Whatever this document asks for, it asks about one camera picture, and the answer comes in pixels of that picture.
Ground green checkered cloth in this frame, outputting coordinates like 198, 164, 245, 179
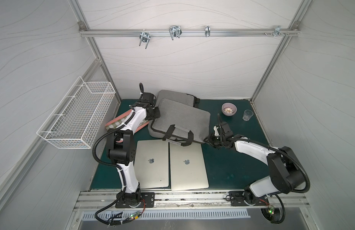
105, 117, 126, 130

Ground silver apple laptop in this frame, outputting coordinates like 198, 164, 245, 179
134, 140, 169, 189
170, 143, 209, 191

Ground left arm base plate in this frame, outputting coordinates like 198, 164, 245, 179
115, 192, 155, 209

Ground grey zippered laptop bag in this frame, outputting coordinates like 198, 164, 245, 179
155, 90, 200, 108

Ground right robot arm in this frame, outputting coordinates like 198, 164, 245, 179
204, 122, 310, 203

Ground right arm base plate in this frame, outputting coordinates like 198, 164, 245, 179
225, 190, 269, 207

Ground clear plastic cup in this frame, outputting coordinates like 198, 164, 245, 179
242, 110, 254, 122

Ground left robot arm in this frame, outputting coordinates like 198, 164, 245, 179
107, 93, 159, 207

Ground metal hook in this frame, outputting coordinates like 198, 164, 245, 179
139, 31, 151, 49
264, 26, 290, 37
205, 25, 211, 37
168, 25, 182, 40

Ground white slotted cable duct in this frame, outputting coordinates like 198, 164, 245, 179
99, 209, 250, 220

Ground grey laptop sleeve bag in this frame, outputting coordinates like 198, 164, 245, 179
148, 98, 211, 146

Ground aluminium crossbar rail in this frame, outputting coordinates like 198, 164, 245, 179
79, 22, 301, 37

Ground white wire basket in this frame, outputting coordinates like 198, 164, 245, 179
36, 77, 115, 149

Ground left black cable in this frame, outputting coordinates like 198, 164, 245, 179
92, 110, 146, 226

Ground pink bowl with contents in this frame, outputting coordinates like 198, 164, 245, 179
221, 103, 237, 117

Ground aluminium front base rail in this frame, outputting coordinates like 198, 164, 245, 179
73, 188, 310, 212

